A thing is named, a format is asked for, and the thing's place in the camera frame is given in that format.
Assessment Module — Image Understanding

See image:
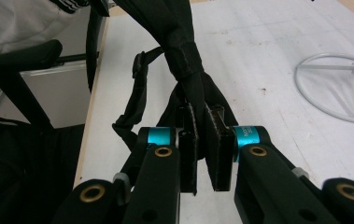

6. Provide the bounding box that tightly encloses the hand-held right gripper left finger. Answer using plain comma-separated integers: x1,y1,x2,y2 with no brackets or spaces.
120,102,200,224

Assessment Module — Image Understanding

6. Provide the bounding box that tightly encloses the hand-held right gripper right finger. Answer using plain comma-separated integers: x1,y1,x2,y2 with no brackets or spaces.
205,104,344,224

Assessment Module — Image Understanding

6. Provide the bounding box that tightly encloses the black strapped bag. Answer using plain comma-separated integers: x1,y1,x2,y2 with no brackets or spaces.
111,0,239,161

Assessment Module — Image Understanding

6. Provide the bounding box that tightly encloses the black chair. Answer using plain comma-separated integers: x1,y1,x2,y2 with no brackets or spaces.
0,39,100,132

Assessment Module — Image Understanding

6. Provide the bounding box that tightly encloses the white foam mat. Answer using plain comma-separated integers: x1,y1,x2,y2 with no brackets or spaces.
79,0,354,224

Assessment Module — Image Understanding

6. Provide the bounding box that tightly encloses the left hand-held gripper black cable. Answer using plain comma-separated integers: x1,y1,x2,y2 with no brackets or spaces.
85,7,105,93

